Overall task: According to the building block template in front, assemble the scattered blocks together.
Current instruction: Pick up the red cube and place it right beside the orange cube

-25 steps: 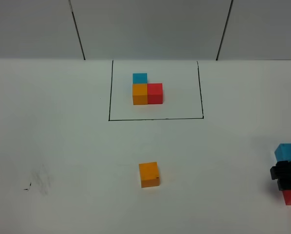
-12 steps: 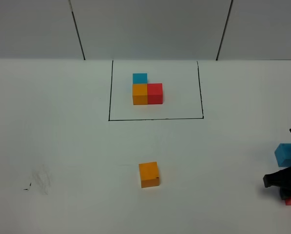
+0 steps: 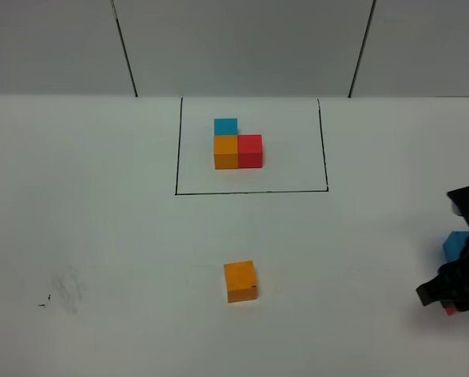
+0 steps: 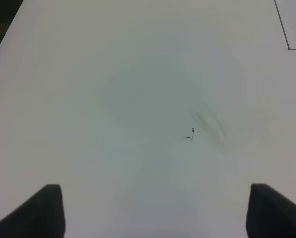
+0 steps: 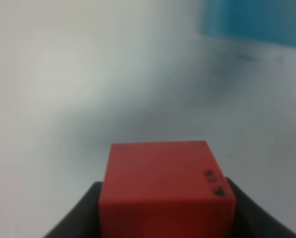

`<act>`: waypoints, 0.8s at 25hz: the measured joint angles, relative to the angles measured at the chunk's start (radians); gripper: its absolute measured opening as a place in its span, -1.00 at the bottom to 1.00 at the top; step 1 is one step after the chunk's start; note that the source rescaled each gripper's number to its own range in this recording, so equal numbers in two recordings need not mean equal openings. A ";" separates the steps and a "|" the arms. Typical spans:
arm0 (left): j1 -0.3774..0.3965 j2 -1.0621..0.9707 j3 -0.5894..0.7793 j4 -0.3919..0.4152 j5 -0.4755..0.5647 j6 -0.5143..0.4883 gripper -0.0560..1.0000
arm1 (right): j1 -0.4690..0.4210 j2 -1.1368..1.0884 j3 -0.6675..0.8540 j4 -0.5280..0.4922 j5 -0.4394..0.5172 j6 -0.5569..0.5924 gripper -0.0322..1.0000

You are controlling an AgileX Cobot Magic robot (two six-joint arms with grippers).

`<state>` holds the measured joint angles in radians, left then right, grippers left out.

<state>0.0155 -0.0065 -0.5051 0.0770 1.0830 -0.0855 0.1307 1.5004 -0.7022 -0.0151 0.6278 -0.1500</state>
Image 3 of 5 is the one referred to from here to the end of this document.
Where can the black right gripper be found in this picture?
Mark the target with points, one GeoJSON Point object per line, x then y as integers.
{"type": "Point", "coordinates": [452, 281]}

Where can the red template cube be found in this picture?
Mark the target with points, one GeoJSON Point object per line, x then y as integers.
{"type": "Point", "coordinates": [250, 151]}

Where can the orange template cube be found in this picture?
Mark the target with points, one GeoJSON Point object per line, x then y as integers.
{"type": "Point", "coordinates": [226, 152]}

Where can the blue template cube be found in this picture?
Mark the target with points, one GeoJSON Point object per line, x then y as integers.
{"type": "Point", "coordinates": [225, 127]}

